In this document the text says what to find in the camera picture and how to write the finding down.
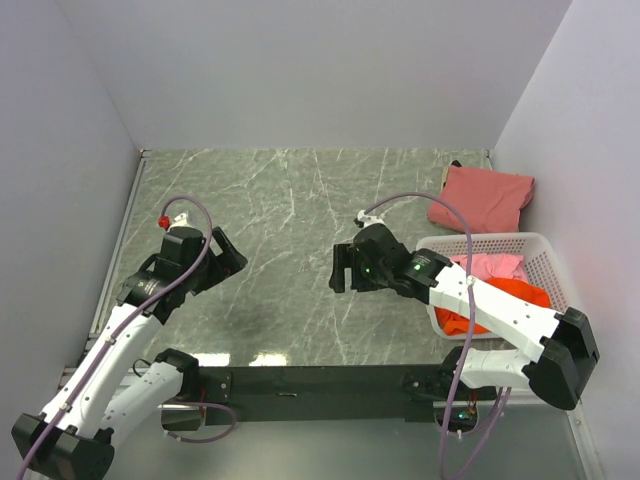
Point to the white plastic laundry basket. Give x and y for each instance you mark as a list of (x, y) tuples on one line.
[(540, 263)]

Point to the orange t shirt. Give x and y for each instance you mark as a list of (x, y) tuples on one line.
[(453, 324)]

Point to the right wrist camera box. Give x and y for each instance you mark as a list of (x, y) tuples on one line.
[(368, 225)]

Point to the dusty red polo shirt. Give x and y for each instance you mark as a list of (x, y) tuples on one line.
[(489, 201)]

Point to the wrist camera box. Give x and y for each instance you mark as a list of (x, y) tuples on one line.
[(179, 232), (368, 225)]

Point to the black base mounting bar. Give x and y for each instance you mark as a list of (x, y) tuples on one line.
[(317, 393)]

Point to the pink t shirt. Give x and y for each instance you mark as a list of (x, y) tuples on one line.
[(485, 266)]

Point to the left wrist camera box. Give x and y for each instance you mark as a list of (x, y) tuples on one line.
[(179, 232)]

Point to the beige folded t shirt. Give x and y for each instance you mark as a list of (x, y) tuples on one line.
[(444, 177)]

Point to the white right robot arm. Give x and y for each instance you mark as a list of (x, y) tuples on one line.
[(553, 353)]

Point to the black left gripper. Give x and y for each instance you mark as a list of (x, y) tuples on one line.
[(224, 264)]

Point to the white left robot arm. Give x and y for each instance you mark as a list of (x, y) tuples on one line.
[(76, 434)]

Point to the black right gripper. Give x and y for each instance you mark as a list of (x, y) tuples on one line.
[(349, 255)]

